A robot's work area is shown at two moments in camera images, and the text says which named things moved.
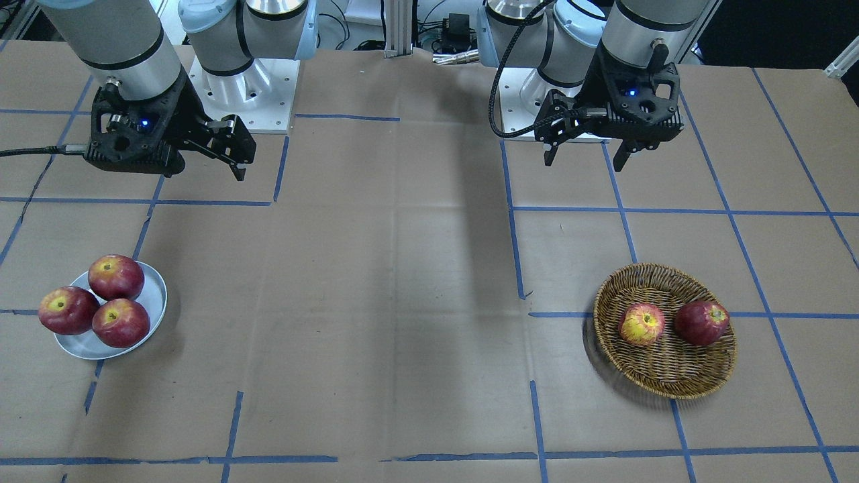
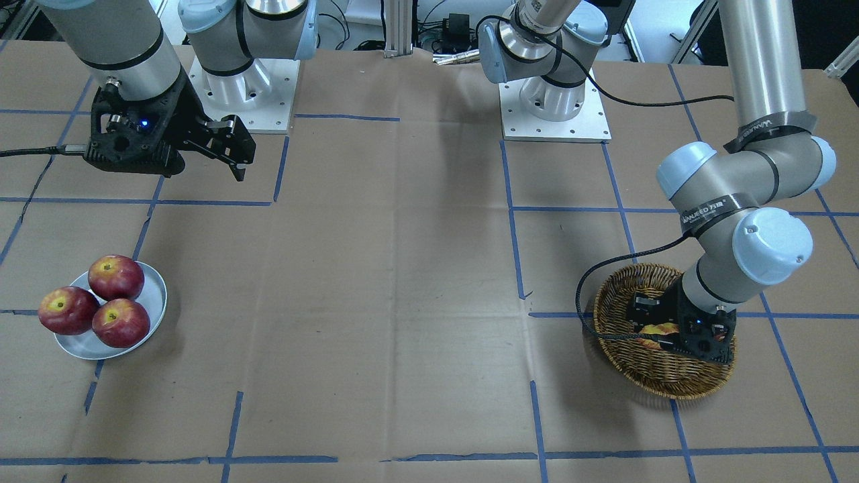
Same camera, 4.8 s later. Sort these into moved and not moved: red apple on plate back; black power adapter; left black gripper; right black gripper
Moved: left black gripper
Not moved: red apple on plate back; right black gripper; black power adapter
